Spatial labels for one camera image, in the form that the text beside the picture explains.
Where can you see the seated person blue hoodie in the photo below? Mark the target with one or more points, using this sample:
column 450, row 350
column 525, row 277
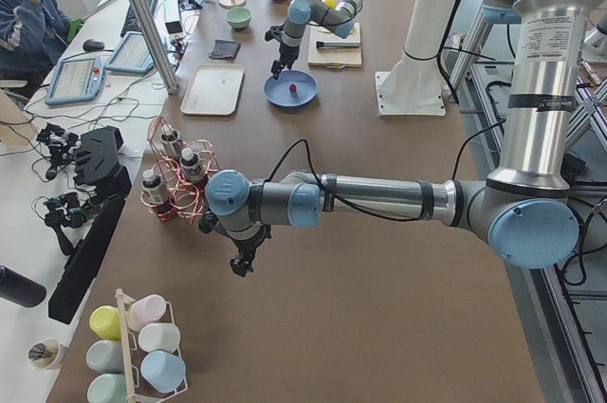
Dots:
column 34, row 35

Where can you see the grey folded cloth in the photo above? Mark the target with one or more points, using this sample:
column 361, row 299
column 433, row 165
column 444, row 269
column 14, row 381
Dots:
column 225, row 50

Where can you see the blue cup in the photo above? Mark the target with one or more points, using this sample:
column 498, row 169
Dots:
column 164, row 371

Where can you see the black computer mouse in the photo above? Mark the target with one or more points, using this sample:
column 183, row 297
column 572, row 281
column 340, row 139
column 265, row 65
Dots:
column 91, row 45

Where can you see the wooden cutting board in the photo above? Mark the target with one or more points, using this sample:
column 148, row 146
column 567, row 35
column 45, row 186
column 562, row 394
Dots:
column 334, row 58

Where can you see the aluminium frame post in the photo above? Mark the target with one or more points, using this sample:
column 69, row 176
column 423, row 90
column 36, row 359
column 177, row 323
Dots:
column 150, row 33

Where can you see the grey cup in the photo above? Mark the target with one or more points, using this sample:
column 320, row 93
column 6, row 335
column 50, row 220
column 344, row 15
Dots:
column 105, row 356

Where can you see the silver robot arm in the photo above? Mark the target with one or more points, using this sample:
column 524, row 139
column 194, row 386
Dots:
column 339, row 20
column 520, row 210

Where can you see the green bowl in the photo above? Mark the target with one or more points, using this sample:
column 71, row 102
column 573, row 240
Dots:
column 238, row 17

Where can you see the white cup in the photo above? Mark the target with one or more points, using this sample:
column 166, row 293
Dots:
column 159, row 336

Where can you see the steel muddler black cap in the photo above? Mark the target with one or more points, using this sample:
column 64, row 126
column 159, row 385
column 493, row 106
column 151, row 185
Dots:
column 322, row 45

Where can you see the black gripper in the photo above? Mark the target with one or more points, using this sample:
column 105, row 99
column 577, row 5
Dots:
column 287, row 51
column 249, row 242

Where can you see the blue teach pendant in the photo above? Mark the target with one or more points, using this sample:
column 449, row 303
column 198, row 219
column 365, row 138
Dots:
column 75, row 80
column 132, row 55

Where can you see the pink cup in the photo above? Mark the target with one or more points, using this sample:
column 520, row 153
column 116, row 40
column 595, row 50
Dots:
column 145, row 311

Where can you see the paper cup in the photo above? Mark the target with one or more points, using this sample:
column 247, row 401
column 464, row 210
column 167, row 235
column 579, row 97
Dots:
column 47, row 354

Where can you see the white wire cup rack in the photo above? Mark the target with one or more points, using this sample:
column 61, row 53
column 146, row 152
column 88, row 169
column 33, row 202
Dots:
column 137, row 388

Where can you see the copper wire bottle rack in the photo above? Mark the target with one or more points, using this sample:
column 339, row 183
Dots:
column 188, row 201

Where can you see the cream rabbit tray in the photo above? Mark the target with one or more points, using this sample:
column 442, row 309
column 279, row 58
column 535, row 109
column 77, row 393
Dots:
column 213, row 90

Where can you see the yellow lemon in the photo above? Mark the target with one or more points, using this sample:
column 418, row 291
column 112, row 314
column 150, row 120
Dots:
column 330, row 3

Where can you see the yellow cup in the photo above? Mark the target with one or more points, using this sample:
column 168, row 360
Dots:
column 105, row 322

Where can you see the blue plate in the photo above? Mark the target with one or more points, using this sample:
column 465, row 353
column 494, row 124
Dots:
column 277, row 90

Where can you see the dark drink bottle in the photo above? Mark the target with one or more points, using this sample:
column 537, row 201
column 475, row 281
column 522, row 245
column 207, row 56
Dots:
column 171, row 141
column 191, row 167
column 155, row 193

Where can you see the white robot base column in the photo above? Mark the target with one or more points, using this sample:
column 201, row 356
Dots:
column 414, row 85

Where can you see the black thermos bottle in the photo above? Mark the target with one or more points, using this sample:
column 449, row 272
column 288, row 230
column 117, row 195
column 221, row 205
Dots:
column 19, row 289

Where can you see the mint cup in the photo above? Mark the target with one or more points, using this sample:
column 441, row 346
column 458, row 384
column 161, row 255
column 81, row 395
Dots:
column 107, row 388

